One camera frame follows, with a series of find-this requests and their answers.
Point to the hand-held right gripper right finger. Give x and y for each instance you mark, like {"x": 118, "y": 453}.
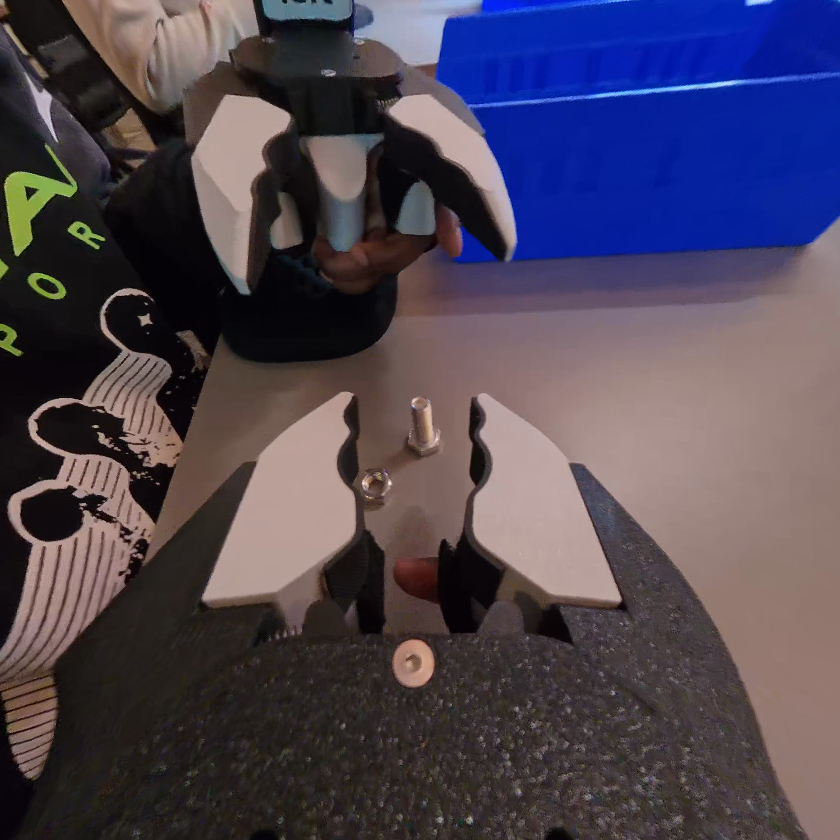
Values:
{"x": 538, "y": 525}

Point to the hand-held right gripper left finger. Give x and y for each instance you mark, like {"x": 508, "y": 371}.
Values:
{"x": 282, "y": 525}

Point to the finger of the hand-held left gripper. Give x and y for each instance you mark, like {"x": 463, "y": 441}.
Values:
{"x": 460, "y": 151}
{"x": 226, "y": 171}

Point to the silver hex nut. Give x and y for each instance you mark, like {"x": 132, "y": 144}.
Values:
{"x": 364, "y": 488}

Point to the silver hex bolt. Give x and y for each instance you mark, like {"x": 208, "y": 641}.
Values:
{"x": 423, "y": 420}

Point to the blue plastic bin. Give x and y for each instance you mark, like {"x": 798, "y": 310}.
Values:
{"x": 656, "y": 158}

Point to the person's left forearm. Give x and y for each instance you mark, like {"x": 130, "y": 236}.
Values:
{"x": 164, "y": 236}

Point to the person's left hand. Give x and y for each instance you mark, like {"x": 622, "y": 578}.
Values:
{"x": 387, "y": 256}

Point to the black printed shirt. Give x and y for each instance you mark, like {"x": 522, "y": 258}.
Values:
{"x": 79, "y": 433}

